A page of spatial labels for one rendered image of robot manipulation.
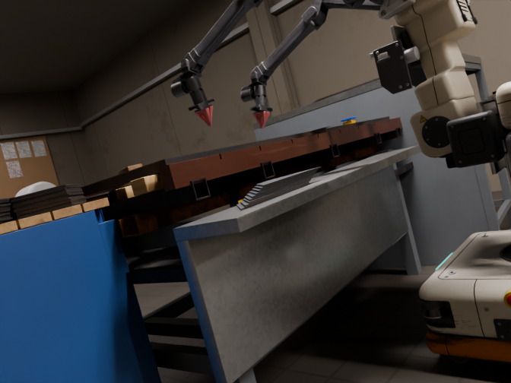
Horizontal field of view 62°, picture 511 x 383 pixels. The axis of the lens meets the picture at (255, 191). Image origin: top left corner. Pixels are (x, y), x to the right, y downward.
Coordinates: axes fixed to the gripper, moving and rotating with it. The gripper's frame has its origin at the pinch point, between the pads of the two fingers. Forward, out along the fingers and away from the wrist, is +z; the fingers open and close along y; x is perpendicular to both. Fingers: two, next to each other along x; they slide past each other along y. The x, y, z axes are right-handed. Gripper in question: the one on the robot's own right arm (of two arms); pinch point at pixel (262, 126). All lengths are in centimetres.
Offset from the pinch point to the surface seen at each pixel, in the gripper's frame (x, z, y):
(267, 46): -162, -164, -221
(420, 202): 44, 40, -76
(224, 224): 63, 48, 93
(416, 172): 45, 24, -72
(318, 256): 50, 59, 39
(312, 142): 44, 20, 28
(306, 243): 50, 55, 46
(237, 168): 45, 32, 69
